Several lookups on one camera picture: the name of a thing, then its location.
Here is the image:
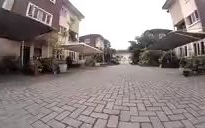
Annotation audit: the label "pale building at street end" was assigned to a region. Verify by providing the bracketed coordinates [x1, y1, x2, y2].
[115, 49, 133, 65]

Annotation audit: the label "pale carport canopy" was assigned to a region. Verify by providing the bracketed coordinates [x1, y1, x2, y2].
[61, 42, 105, 57]

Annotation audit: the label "dark carport canopy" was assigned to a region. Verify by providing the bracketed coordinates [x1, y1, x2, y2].
[0, 4, 55, 43]
[146, 30, 205, 52]

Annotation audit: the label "grey brick paved road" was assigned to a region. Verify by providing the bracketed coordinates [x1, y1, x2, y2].
[0, 63, 205, 128]

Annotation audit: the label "white plant pot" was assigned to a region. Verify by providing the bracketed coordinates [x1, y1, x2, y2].
[57, 62, 69, 74]

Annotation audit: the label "green trees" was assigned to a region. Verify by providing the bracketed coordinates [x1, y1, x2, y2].
[127, 29, 158, 65]
[102, 38, 118, 65]

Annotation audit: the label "potted plants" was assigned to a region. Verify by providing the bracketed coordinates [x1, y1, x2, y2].
[0, 31, 69, 77]
[177, 53, 205, 78]

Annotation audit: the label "green hedge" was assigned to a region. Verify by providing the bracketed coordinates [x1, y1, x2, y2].
[137, 48, 166, 67]

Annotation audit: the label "dark roofed building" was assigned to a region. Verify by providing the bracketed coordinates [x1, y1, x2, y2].
[147, 27, 173, 42]

